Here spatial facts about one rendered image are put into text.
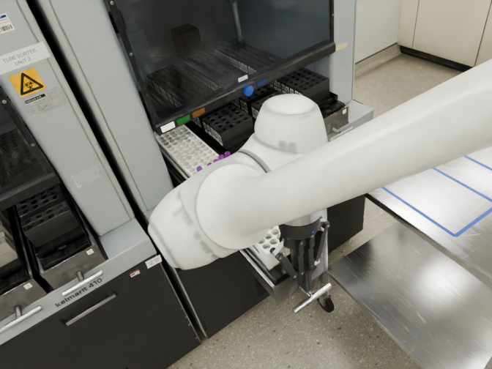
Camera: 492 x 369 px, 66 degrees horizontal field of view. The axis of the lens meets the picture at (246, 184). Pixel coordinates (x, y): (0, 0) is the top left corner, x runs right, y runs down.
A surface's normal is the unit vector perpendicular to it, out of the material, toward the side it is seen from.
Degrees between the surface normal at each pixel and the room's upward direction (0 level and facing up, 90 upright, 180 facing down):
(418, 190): 0
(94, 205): 90
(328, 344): 0
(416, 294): 0
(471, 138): 87
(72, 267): 90
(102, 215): 90
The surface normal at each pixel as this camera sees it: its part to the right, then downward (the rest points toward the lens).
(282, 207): -0.31, 0.56
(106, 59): 0.55, 0.49
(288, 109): -0.12, -0.64
